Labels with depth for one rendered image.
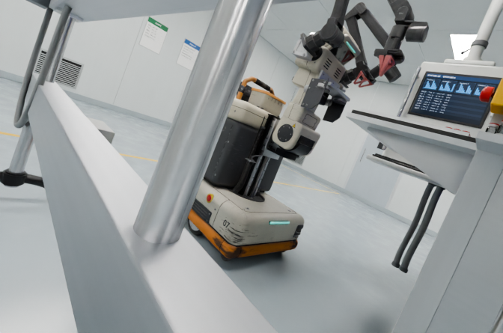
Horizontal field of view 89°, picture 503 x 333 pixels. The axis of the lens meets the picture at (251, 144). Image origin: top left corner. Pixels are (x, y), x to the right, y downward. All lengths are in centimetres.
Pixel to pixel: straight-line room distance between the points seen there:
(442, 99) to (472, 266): 132
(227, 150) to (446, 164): 100
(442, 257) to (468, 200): 17
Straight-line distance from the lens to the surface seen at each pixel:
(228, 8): 27
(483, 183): 92
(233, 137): 146
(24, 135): 141
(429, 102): 207
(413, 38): 122
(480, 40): 226
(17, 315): 102
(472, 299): 93
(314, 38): 138
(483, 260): 92
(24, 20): 528
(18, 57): 529
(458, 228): 91
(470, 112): 201
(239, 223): 129
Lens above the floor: 69
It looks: 4 degrees down
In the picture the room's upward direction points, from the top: 22 degrees clockwise
